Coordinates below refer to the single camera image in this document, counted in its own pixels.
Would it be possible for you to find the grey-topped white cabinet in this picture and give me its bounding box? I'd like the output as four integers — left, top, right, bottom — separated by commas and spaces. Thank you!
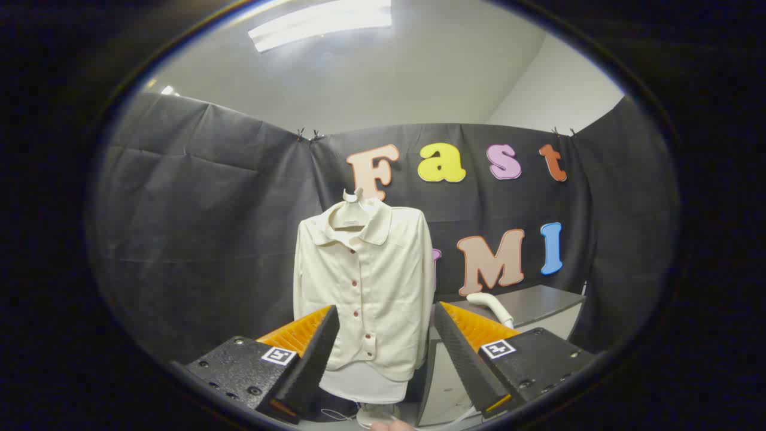
416, 284, 587, 427

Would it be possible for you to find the long ceiling light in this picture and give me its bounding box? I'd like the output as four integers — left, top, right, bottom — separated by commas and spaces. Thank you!
247, 0, 393, 53

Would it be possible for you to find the white plastic hanger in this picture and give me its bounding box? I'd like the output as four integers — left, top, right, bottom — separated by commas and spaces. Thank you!
328, 187, 384, 231

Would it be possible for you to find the black backdrop cloth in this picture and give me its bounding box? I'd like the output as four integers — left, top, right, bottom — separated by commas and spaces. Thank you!
90, 91, 680, 366

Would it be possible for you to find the white garment steamer head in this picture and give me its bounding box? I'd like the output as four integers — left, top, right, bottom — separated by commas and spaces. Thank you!
466, 292, 515, 329

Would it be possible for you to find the white stand base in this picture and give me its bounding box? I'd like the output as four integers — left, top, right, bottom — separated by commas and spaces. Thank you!
356, 402, 414, 429

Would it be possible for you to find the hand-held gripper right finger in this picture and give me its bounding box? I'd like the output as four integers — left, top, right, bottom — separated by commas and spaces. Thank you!
433, 301, 596, 420

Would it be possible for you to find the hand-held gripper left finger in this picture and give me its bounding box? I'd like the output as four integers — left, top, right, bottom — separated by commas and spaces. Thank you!
171, 304, 341, 426

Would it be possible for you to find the cream button-up shirt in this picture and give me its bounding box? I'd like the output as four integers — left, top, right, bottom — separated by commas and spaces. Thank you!
292, 198, 437, 383

